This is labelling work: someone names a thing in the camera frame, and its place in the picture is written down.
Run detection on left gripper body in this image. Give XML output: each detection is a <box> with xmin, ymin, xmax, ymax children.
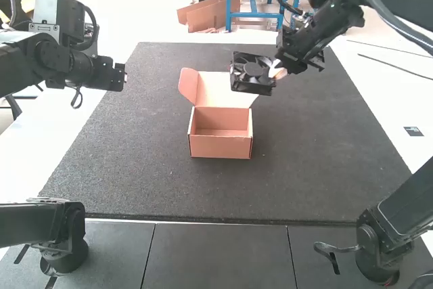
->
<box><xmin>91</xmin><ymin>55</ymin><xmax>128</xmax><ymax>93</ymax></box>

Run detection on black square fan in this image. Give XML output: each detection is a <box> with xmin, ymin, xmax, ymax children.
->
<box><xmin>229</xmin><ymin>51</ymin><xmax>277</xmax><ymax>97</ymax></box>

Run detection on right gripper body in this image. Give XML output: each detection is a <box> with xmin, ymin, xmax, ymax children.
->
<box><xmin>274</xmin><ymin>30</ymin><xmax>327</xmax><ymax>75</ymax></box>

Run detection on cardboard box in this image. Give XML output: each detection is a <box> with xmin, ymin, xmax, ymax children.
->
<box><xmin>178</xmin><ymin>67</ymin><xmax>260</xmax><ymax>160</ymax></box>

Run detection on brown cardboard sheets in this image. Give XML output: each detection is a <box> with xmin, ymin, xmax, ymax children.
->
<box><xmin>176</xmin><ymin>0</ymin><xmax>244</xmax><ymax>34</ymax></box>

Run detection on dark base panel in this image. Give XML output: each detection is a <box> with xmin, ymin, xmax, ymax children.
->
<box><xmin>286</xmin><ymin>226</ymin><xmax>433</xmax><ymax>289</ymax></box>
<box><xmin>0</xmin><ymin>219</ymin><xmax>156</xmax><ymax>289</ymax></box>

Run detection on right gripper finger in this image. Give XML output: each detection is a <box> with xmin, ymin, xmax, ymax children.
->
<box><xmin>269</xmin><ymin>59</ymin><xmax>289</xmax><ymax>81</ymax></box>

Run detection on black mat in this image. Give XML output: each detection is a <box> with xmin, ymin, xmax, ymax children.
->
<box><xmin>37</xmin><ymin>41</ymin><xmax>412</xmax><ymax>226</ymax></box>

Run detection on small black card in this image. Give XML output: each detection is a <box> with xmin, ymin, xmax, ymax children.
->
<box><xmin>403</xmin><ymin>126</ymin><xmax>426</xmax><ymax>138</ymax></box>

